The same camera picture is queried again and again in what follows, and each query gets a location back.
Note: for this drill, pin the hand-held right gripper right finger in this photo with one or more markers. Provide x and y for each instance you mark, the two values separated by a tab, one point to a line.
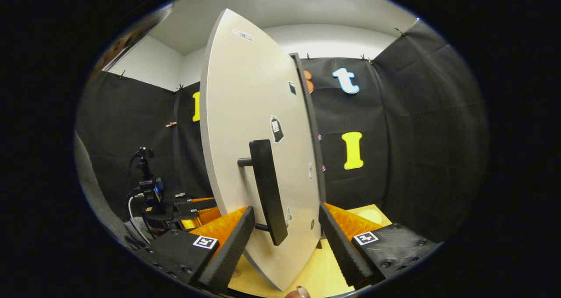
344	250

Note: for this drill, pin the grey cabinet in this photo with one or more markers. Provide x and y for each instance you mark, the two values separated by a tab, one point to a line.
312	127

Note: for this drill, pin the black backdrop cloth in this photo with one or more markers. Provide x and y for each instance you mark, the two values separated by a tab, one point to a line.
416	136

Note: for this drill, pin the copper clip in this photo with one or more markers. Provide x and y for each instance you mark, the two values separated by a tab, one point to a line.
171	124

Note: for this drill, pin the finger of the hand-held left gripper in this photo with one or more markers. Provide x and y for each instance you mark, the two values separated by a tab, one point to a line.
184	201
188	211

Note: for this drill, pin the beige cabinet door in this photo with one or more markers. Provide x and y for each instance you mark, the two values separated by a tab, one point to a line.
245	92

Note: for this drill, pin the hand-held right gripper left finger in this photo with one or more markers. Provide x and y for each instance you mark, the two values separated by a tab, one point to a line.
230	254

